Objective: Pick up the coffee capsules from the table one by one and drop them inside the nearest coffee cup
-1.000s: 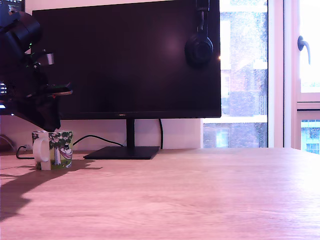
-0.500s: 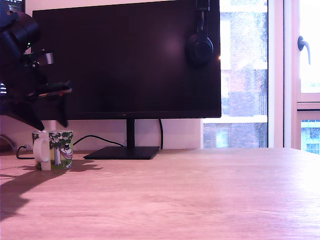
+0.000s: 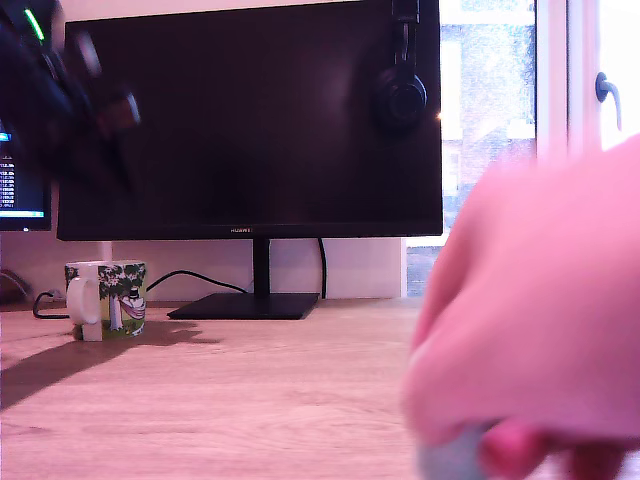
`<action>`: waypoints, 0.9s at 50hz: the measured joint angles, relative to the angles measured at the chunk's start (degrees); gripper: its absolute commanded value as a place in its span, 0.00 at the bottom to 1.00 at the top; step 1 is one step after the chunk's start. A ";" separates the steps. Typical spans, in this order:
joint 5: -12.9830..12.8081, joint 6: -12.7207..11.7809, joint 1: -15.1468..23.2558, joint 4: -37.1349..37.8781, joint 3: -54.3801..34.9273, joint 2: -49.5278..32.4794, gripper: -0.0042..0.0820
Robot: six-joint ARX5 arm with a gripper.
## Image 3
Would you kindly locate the person's hand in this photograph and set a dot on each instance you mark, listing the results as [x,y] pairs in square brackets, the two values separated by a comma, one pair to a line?
[540,300]

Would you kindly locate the monitor showing text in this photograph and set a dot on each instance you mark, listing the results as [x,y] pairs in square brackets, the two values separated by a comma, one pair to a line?
[20,200]

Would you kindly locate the black Huawei monitor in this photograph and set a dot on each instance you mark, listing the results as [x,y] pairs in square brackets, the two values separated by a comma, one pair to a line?
[250,125]

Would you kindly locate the white mug with green print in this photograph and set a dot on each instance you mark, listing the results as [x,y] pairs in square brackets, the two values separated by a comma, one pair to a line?
[122,300]

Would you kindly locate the black headphones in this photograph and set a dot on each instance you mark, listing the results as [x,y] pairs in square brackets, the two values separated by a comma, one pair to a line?
[402,100]

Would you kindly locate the white window frame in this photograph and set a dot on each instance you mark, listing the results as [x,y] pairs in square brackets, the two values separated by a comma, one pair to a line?
[550,75]

